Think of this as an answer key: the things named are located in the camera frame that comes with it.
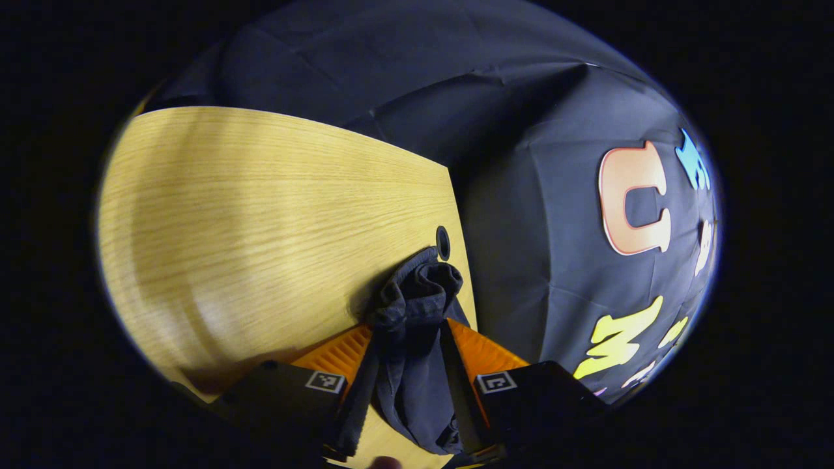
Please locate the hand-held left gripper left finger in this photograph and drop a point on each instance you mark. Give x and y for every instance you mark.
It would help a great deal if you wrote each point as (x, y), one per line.
(355, 407)

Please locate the black backdrop cloth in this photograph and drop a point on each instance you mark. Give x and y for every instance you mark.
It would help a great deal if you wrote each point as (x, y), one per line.
(534, 260)

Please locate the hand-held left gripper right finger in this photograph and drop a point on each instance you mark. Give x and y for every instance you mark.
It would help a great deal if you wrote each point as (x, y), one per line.
(464, 397)

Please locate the black jeans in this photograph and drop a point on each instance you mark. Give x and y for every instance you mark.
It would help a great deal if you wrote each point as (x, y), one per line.
(410, 365)

